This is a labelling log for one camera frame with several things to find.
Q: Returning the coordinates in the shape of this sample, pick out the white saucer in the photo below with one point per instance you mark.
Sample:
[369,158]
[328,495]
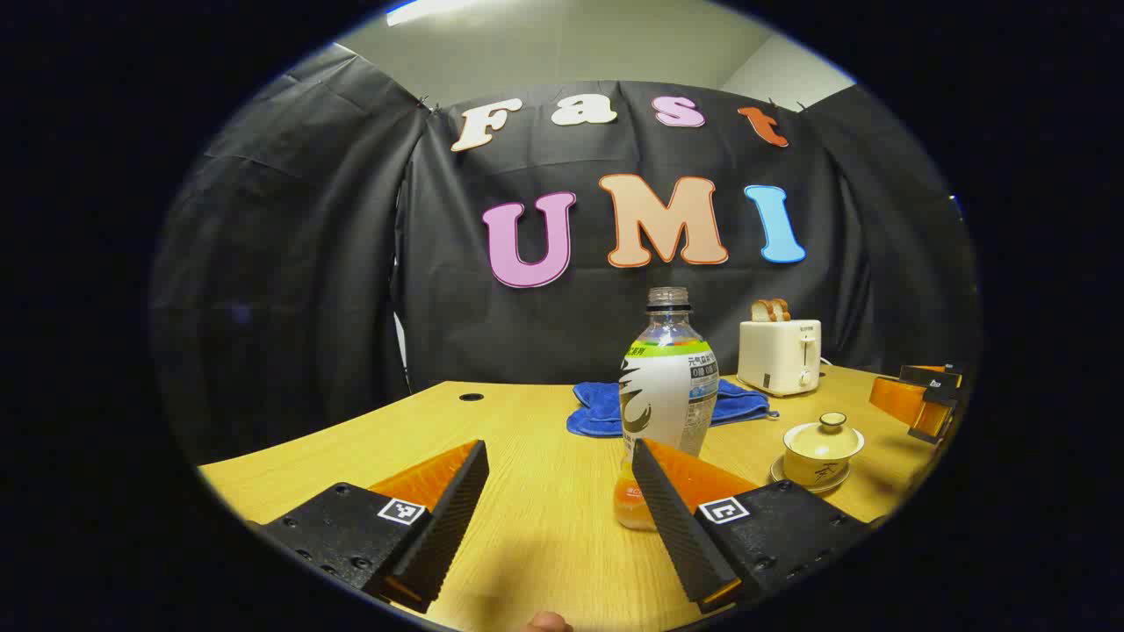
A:
[784,478]

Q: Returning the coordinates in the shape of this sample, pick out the clear water bottle white label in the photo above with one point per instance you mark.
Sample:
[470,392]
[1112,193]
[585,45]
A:
[667,395]

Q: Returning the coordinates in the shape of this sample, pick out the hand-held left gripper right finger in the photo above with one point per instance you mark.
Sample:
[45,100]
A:
[676,527]

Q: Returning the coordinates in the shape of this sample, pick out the ceiling light panel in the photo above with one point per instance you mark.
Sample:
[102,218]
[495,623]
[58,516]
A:
[426,9]

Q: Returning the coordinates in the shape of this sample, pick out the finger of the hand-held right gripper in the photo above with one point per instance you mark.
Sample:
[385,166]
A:
[896,399]
[935,417]

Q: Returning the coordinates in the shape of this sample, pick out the blue towel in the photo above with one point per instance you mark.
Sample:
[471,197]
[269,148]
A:
[597,408]

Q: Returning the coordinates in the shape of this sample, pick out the cream teacup lid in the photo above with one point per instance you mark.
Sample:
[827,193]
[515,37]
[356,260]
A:
[825,441]

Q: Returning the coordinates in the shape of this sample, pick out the white toaster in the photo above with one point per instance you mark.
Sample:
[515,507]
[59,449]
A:
[777,355]

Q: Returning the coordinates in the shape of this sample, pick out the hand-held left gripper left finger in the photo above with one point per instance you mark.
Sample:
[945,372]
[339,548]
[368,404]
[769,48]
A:
[439,535]

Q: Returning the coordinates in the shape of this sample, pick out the white teacup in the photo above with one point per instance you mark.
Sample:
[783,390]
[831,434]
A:
[821,474]

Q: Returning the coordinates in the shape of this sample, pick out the toast bread slice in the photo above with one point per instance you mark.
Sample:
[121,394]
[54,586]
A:
[781,308]
[762,311]

